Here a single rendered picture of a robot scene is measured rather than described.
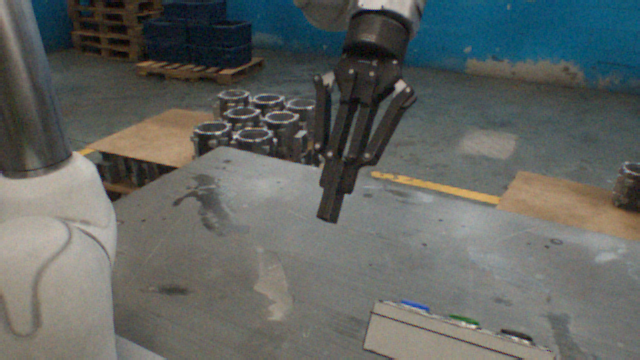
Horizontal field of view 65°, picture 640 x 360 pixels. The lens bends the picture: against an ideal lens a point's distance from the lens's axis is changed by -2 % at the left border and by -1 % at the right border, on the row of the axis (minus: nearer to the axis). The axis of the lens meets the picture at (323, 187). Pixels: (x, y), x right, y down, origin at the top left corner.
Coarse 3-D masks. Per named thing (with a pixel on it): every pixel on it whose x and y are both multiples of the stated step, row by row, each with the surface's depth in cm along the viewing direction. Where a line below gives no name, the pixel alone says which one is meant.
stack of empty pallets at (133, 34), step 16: (96, 0) 613; (112, 0) 697; (128, 0) 588; (144, 0) 601; (160, 0) 623; (80, 16) 650; (96, 16) 624; (112, 16) 658; (128, 16) 594; (144, 16) 666; (160, 16) 631; (80, 32) 648; (96, 32) 638; (112, 32) 632; (128, 32) 608; (144, 32) 641; (80, 48) 661; (96, 48) 694; (112, 48) 630; (128, 48) 618; (144, 48) 618
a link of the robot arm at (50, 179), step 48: (0, 0) 62; (0, 48) 63; (0, 96) 65; (48, 96) 70; (0, 144) 68; (48, 144) 70; (0, 192) 70; (48, 192) 70; (96, 192) 76; (96, 240) 73
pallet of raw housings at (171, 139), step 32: (224, 96) 307; (256, 96) 298; (128, 128) 307; (160, 128) 307; (192, 128) 306; (224, 128) 256; (256, 128) 248; (288, 128) 260; (128, 160) 277; (160, 160) 263; (192, 160) 263; (288, 160) 263; (320, 160) 299; (128, 192) 277
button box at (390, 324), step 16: (384, 304) 50; (400, 304) 51; (368, 320) 50; (384, 320) 49; (400, 320) 49; (416, 320) 48; (432, 320) 48; (448, 320) 48; (368, 336) 50; (384, 336) 49; (400, 336) 48; (416, 336) 48; (432, 336) 47; (448, 336) 47; (464, 336) 46; (480, 336) 46; (496, 336) 46; (512, 336) 47; (384, 352) 49; (400, 352) 48; (416, 352) 48; (432, 352) 47; (448, 352) 47; (464, 352) 46; (480, 352) 46; (496, 352) 45; (512, 352) 45; (528, 352) 44; (544, 352) 44
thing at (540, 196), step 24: (624, 168) 256; (528, 192) 276; (552, 192) 276; (576, 192) 276; (600, 192) 276; (624, 192) 256; (552, 216) 252; (576, 216) 252; (600, 216) 252; (624, 216) 252
